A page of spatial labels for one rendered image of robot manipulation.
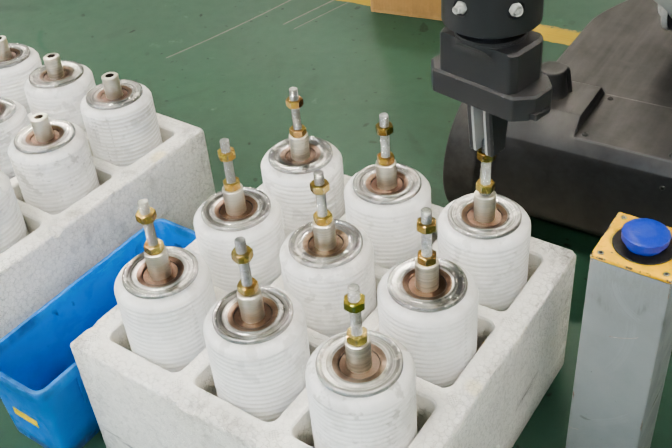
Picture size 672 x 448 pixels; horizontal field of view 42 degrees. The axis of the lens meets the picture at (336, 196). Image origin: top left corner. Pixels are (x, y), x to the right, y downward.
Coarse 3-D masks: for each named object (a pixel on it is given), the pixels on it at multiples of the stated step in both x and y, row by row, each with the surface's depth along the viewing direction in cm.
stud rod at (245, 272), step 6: (234, 240) 76; (240, 240) 76; (240, 246) 76; (246, 246) 76; (240, 252) 76; (240, 264) 77; (246, 264) 77; (240, 270) 78; (246, 270) 77; (240, 276) 78; (246, 276) 78; (246, 282) 78; (252, 282) 79
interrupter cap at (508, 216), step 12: (456, 204) 92; (468, 204) 92; (504, 204) 91; (516, 204) 91; (456, 216) 90; (468, 216) 91; (504, 216) 90; (516, 216) 90; (456, 228) 89; (468, 228) 89; (480, 228) 89; (492, 228) 88; (504, 228) 88; (516, 228) 88
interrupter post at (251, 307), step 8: (240, 296) 79; (248, 296) 79; (256, 296) 79; (240, 304) 79; (248, 304) 79; (256, 304) 79; (240, 312) 80; (248, 312) 80; (256, 312) 80; (264, 312) 81; (248, 320) 80; (256, 320) 80
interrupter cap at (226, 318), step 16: (272, 288) 83; (224, 304) 82; (272, 304) 82; (288, 304) 82; (224, 320) 80; (240, 320) 81; (272, 320) 80; (288, 320) 80; (224, 336) 79; (240, 336) 79; (256, 336) 79; (272, 336) 78
